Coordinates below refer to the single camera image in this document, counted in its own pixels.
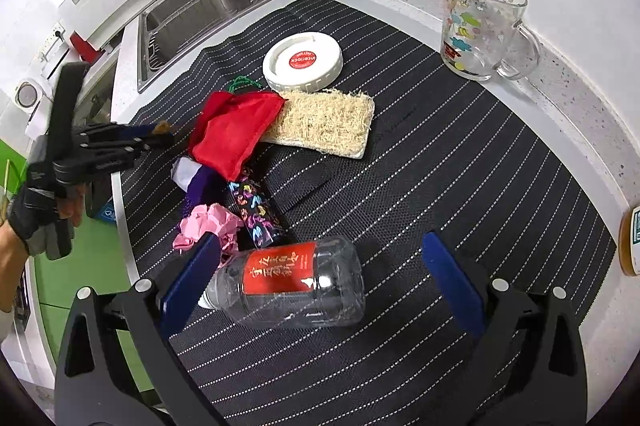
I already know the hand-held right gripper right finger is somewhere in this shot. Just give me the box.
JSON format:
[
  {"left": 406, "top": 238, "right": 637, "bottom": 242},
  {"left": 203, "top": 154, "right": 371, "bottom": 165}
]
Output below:
[{"left": 421, "top": 231, "right": 588, "bottom": 426}]

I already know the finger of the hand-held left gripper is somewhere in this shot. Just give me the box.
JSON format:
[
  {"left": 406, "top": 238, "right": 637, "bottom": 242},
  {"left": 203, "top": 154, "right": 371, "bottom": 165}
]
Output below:
[
  {"left": 72, "top": 122, "right": 161, "bottom": 143},
  {"left": 74, "top": 135, "right": 176, "bottom": 157}
]

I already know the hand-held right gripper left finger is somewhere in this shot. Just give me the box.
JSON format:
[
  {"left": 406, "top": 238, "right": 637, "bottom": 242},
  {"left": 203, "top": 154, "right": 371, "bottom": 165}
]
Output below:
[{"left": 54, "top": 233, "right": 223, "bottom": 426}]

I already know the purple and white cloth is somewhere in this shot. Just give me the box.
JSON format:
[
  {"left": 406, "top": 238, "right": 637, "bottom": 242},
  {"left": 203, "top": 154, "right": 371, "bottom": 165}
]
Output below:
[{"left": 170, "top": 156, "right": 228, "bottom": 217}]

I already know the black pouch with colourful print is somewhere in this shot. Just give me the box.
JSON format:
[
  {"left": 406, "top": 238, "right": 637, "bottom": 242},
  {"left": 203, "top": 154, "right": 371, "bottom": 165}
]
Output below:
[{"left": 227, "top": 163, "right": 286, "bottom": 251}]

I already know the red wrapper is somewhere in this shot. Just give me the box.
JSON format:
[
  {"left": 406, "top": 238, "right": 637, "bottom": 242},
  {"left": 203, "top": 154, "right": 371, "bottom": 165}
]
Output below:
[{"left": 187, "top": 92, "right": 287, "bottom": 183}]

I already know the clear plastic bottle red label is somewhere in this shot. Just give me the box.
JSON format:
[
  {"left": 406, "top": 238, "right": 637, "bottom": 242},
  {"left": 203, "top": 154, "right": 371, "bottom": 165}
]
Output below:
[{"left": 197, "top": 236, "right": 366, "bottom": 329}]

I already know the white lid with red label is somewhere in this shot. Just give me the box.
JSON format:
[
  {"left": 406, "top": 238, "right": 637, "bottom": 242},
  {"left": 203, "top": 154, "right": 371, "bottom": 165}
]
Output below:
[{"left": 262, "top": 32, "right": 344, "bottom": 92}]

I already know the person's left forearm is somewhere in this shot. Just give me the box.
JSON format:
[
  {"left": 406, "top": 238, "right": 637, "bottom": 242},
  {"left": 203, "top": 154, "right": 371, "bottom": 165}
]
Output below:
[{"left": 0, "top": 220, "right": 31, "bottom": 343}]

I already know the black and blue trash bin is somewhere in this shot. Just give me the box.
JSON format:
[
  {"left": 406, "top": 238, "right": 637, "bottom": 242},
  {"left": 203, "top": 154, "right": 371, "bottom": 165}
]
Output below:
[{"left": 85, "top": 178, "right": 119, "bottom": 225}]

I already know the person's left hand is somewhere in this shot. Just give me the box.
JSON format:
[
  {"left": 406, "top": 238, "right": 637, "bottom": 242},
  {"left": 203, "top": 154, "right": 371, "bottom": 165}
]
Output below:
[{"left": 7, "top": 178, "right": 90, "bottom": 261}]

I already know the red box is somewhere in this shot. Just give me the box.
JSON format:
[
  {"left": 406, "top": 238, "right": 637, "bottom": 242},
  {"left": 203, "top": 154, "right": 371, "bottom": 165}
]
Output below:
[{"left": 69, "top": 32, "right": 108, "bottom": 64}]

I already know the pink crumpled paper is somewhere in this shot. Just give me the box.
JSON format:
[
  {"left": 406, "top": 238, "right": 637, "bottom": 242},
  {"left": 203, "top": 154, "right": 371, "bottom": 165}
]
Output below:
[{"left": 172, "top": 203, "right": 246, "bottom": 257}]

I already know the black striped mat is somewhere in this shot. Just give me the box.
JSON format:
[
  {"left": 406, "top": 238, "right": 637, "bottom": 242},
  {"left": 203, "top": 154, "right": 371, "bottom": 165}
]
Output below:
[{"left": 117, "top": 0, "right": 618, "bottom": 426}]

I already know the green cabinet under counter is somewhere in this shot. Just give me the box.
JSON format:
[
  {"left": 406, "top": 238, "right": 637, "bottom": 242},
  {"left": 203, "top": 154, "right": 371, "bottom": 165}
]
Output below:
[{"left": 0, "top": 136, "right": 166, "bottom": 407}]

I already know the steel sink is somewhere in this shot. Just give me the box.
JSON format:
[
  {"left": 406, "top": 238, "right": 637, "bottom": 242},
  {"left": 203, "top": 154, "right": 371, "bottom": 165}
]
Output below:
[{"left": 137, "top": 0, "right": 301, "bottom": 94}]

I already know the amber jar with label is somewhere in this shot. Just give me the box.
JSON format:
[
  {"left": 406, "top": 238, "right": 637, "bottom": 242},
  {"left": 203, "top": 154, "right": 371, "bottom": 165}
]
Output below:
[{"left": 619, "top": 205, "right": 640, "bottom": 277}]

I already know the beige loofah sponge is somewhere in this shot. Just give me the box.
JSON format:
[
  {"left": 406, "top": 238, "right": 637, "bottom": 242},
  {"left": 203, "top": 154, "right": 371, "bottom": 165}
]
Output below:
[{"left": 262, "top": 90, "right": 376, "bottom": 161}]

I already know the printed glass mug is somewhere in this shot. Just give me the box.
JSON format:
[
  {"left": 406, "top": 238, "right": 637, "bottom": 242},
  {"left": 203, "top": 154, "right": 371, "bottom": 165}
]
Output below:
[{"left": 440, "top": 0, "right": 542, "bottom": 81}]

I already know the white wall socket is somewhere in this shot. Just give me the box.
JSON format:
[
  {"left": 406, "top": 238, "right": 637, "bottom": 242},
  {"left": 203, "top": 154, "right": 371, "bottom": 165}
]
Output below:
[{"left": 37, "top": 22, "right": 68, "bottom": 79}]

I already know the green bead cord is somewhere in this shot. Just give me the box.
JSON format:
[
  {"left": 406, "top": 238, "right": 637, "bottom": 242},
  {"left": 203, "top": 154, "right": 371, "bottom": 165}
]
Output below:
[{"left": 227, "top": 76, "right": 263, "bottom": 95}]

